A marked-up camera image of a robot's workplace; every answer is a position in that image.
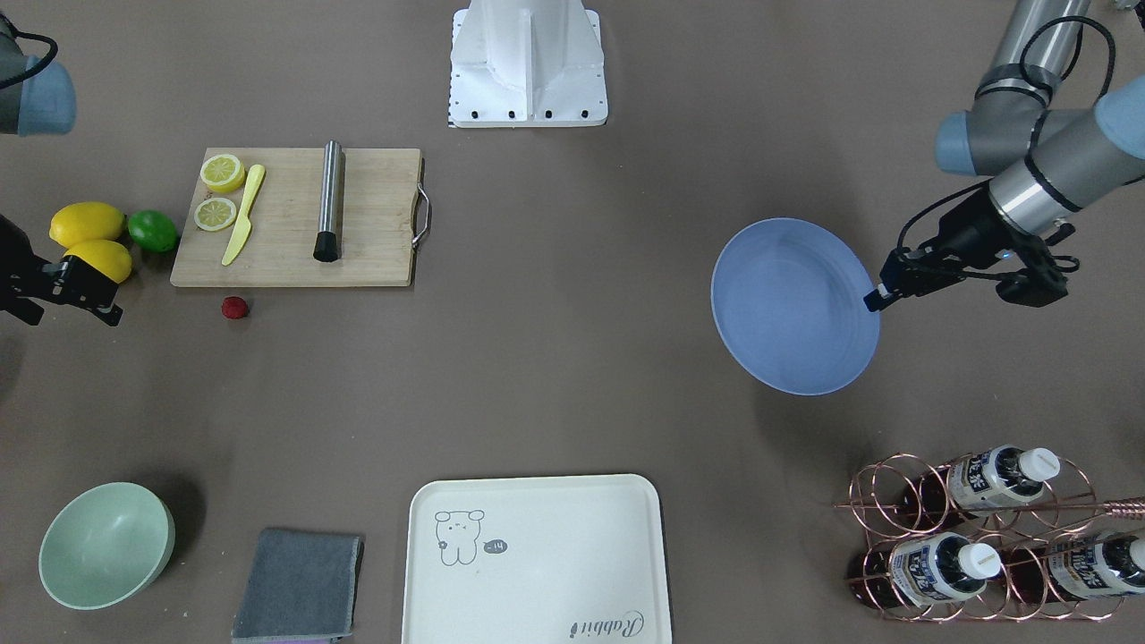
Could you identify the wooden cutting board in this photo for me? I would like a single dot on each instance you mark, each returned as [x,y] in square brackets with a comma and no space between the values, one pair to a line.
[378,232]

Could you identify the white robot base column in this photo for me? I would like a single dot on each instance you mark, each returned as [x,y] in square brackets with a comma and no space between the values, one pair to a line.
[527,64]

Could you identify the lower bottle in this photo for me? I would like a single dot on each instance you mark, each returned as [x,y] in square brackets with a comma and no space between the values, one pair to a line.
[1108,565]
[942,569]

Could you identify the top bottle white cap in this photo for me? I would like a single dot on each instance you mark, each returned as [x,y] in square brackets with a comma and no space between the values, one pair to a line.
[1002,477]

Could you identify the grey folded cloth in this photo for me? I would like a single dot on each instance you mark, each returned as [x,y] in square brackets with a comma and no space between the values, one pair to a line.
[301,588]

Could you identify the lower lemon slice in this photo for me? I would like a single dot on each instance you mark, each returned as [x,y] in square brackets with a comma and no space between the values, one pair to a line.
[216,214]

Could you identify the blue plate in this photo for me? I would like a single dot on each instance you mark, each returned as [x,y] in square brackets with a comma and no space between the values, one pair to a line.
[787,299]

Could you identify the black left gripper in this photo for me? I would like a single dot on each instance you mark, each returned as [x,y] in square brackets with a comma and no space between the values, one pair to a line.
[969,226]

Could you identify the red strawberry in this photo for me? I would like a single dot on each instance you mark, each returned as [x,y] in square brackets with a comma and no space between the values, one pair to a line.
[234,307]

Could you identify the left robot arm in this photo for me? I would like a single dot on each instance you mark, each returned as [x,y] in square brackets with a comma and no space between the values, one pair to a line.
[1037,165]

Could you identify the upper lemon half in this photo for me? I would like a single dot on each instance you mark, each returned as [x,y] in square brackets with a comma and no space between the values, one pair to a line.
[223,173]

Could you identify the cream serving tray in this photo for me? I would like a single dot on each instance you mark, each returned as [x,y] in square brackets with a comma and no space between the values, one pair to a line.
[568,559]

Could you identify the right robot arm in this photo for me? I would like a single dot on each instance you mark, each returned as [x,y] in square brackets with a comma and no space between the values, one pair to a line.
[38,98]

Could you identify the upper whole lemon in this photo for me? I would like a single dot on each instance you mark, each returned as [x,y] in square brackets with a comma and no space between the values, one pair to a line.
[86,221]

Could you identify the steel cylinder black tip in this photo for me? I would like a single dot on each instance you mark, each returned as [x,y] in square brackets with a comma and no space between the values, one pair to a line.
[331,199]

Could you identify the green lime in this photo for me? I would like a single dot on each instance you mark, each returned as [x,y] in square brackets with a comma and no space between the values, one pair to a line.
[152,231]

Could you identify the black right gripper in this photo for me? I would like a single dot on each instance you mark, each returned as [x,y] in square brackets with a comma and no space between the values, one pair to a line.
[18,265]

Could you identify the yellow plastic knife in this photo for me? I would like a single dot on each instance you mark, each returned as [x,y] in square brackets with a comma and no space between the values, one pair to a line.
[242,226]

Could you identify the copper wire bottle rack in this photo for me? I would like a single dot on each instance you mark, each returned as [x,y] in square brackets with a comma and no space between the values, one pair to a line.
[904,497]

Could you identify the whole lemon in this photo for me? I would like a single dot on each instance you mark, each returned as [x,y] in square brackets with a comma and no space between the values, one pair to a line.
[86,221]
[110,258]

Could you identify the green bowl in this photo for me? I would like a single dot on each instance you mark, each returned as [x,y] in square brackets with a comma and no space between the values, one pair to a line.
[105,546]

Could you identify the lower whole lemon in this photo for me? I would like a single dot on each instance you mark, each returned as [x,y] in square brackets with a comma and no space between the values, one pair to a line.
[110,258]

